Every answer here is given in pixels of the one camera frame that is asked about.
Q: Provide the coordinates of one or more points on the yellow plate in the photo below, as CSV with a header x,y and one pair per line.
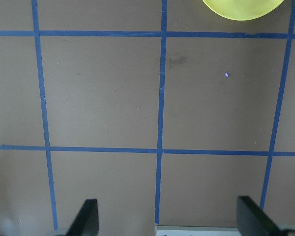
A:
x,y
243,9

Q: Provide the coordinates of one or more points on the white square base plate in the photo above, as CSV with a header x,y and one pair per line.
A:
x,y
199,232

